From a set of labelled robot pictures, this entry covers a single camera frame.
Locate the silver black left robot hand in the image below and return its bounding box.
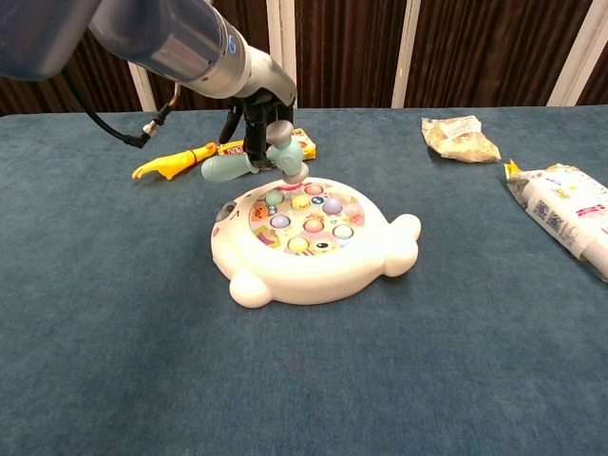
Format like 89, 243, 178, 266
219, 45, 298, 168

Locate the mint green toy hammer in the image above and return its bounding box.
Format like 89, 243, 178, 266
200, 121, 310, 185

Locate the white whack-a-mole toy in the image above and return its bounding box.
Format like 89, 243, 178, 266
210, 177, 423, 308

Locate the yellow red food box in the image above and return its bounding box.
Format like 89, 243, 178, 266
217, 127, 318, 161

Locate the dark brown curtain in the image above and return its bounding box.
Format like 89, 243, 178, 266
0, 0, 608, 117

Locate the yellow rubber chicken toy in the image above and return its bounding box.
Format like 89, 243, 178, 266
131, 141, 219, 181

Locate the clear bag of snacks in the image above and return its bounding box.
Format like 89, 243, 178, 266
421, 115, 503, 164

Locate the blue table cloth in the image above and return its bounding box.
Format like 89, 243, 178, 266
0, 104, 608, 456

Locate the white package with yellow edges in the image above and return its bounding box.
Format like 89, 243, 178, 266
503, 159, 608, 285

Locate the white partition frame post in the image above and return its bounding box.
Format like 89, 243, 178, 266
546, 0, 607, 108
390, 0, 422, 109
126, 60, 159, 113
265, 0, 298, 92

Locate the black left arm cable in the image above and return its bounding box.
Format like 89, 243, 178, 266
60, 69, 184, 150

